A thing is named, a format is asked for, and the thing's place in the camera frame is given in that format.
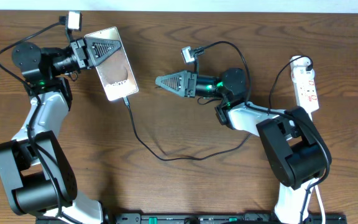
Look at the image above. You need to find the black charger cable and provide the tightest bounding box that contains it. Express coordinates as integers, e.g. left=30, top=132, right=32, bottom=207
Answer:
left=122, top=55, right=314, bottom=162

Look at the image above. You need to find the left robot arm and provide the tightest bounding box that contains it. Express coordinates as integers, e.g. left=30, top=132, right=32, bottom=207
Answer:
left=0, top=37, right=122, bottom=223

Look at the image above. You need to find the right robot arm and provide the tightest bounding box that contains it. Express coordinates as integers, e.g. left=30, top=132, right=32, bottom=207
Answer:
left=155, top=68, right=332, bottom=223

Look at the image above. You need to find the white power strip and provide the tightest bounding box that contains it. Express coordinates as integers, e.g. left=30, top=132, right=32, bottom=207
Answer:
left=290, top=55, right=319, bottom=119

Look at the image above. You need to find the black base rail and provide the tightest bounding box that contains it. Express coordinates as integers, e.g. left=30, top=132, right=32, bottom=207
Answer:
left=35, top=213, right=347, bottom=224

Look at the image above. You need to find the white power strip cord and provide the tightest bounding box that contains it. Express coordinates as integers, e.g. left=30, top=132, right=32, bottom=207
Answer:
left=313, top=179, right=326, bottom=224

